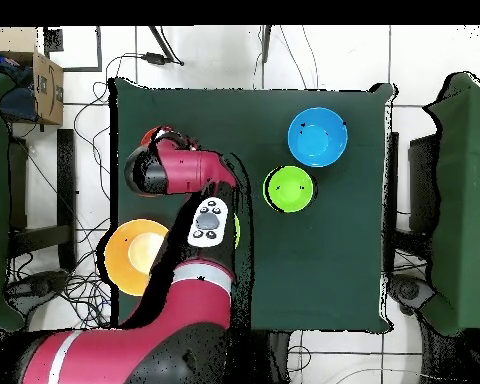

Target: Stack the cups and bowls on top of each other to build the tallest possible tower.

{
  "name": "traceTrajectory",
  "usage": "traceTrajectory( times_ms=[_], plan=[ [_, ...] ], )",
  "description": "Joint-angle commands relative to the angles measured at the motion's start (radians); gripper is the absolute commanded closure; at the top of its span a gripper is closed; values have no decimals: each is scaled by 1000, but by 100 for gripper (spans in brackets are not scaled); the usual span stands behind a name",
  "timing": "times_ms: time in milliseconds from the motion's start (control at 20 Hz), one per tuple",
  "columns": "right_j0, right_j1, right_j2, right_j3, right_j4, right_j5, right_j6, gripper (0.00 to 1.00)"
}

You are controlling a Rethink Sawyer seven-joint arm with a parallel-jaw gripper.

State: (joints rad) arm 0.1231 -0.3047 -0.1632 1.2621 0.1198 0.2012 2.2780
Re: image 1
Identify small green ribbed bowl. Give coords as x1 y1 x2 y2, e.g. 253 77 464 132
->
262 165 316 214

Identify red plastic bowl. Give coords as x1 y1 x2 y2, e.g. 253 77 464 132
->
139 125 177 147

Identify dark green tablecloth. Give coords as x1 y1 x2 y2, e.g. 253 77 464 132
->
109 77 397 332

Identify large light blue bowl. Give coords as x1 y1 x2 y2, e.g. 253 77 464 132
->
286 106 349 168

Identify large yellow bowl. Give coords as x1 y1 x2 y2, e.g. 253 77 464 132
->
104 218 171 298

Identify black power adapter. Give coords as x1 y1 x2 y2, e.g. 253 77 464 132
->
141 51 185 67

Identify cardboard box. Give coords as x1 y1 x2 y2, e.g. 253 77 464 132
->
0 26 65 126

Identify dark blue bag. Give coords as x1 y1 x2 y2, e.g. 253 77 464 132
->
0 48 39 123

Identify tangled floor cables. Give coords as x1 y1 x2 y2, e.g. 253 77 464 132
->
7 53 117 331

